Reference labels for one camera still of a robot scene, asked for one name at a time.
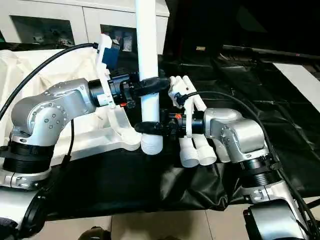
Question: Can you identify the black table mat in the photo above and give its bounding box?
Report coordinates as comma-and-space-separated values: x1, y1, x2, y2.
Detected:
0, 41, 320, 221

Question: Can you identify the white plastic table top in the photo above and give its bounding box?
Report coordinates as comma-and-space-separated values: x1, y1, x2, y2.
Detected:
0, 48, 143, 161

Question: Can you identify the long black pole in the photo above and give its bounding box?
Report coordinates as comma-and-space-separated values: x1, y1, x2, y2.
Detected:
222, 44, 320, 60

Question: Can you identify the white flat board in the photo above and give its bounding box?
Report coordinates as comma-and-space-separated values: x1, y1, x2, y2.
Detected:
272, 62, 320, 111

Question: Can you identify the black fabric covered furniture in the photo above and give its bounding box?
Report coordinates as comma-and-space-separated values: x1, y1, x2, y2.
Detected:
163, 0, 320, 63

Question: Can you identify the white plastic table leg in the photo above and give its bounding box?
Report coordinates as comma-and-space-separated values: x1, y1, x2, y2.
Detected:
134, 0, 165, 156
169, 76, 201, 168
174, 75, 217, 166
182, 74, 232, 164

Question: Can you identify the white glass-door cabinet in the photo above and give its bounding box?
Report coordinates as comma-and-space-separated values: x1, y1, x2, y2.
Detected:
0, 0, 170, 55

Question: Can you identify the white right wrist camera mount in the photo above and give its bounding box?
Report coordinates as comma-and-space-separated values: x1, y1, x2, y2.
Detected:
168, 82, 208, 140

